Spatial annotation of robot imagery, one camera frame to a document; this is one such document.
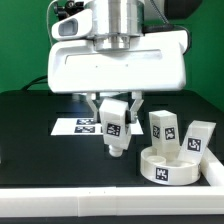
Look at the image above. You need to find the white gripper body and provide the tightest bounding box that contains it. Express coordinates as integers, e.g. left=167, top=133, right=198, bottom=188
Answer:
left=48, top=30, right=188, bottom=93

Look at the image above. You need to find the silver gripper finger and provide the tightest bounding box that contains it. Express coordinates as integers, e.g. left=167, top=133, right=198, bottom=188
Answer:
left=86, top=92, right=100, bottom=123
left=126, top=91, right=144, bottom=124

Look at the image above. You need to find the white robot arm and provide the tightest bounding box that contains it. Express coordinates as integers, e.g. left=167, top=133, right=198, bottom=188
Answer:
left=48, top=0, right=191, bottom=114

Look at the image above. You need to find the white marker sheet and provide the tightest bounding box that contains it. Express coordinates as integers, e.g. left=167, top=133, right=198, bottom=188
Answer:
left=50, top=117, right=145, bottom=136

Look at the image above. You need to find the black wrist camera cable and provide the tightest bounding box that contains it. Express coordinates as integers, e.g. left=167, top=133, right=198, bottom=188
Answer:
left=143, top=0, right=191, bottom=38

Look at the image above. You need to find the black cable bundle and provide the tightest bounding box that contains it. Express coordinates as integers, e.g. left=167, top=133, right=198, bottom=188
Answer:
left=21, top=74, right=49, bottom=92

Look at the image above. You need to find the white cable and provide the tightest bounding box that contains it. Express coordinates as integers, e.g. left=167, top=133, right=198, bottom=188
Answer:
left=46, top=0, right=59, bottom=46

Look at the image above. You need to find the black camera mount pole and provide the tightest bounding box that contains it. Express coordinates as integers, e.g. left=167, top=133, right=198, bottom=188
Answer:
left=54, top=0, right=84, bottom=20

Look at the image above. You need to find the white front fence rail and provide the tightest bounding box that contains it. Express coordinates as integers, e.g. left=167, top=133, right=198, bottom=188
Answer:
left=0, top=187, right=224, bottom=218

